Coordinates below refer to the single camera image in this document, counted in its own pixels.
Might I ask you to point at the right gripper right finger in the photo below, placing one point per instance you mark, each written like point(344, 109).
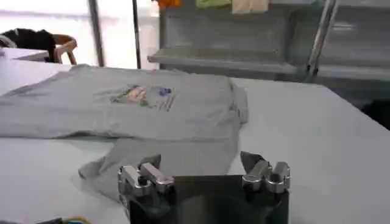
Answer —
point(274, 179)

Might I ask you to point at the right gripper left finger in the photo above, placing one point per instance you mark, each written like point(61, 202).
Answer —
point(134, 179)

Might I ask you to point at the grey printed t-shirt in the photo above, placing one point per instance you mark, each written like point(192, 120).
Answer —
point(189, 121)

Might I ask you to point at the grey metal shelf rack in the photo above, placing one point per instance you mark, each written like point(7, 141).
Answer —
point(350, 71)
point(219, 58)

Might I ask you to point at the brown wooden chair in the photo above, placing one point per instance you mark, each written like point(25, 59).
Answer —
point(68, 45)

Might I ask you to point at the black garment with white stripe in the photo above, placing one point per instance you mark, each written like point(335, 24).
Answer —
point(30, 39)

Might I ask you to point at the thin dark window post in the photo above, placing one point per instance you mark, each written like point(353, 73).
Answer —
point(136, 33)

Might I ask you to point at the thick grey window post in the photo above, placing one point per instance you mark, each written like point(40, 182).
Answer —
point(96, 33)

